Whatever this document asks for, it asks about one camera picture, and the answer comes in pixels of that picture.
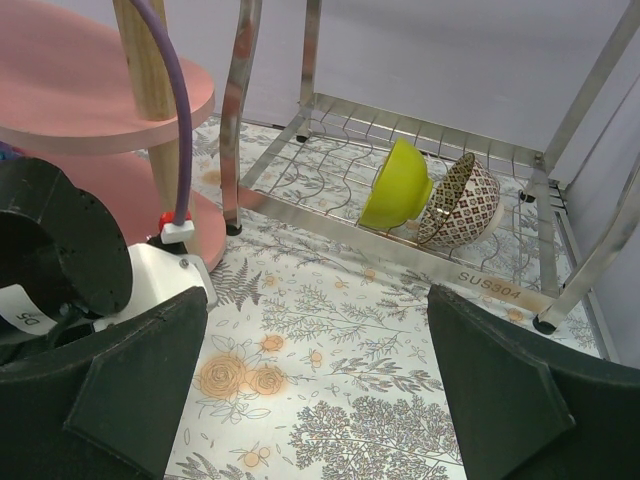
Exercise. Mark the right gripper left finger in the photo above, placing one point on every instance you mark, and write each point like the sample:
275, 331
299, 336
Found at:
106, 406

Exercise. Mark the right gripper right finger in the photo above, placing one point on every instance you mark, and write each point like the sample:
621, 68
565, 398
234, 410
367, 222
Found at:
526, 407

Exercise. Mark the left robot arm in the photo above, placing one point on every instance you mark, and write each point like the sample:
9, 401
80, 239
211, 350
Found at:
63, 256

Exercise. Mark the pink three-tier shelf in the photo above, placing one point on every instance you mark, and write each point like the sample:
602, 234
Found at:
66, 97

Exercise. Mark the steel dish rack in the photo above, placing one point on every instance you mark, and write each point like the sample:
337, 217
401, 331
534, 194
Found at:
450, 150

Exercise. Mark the floral table mat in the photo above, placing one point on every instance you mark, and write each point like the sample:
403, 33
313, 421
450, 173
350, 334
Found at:
318, 363

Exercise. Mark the patterned ceramic bowl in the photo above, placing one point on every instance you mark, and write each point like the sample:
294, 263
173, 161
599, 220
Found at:
462, 206

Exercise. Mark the lime green bowl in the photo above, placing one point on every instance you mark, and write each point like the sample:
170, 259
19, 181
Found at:
401, 189

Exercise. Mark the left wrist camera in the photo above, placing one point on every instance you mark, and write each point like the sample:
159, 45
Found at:
161, 271

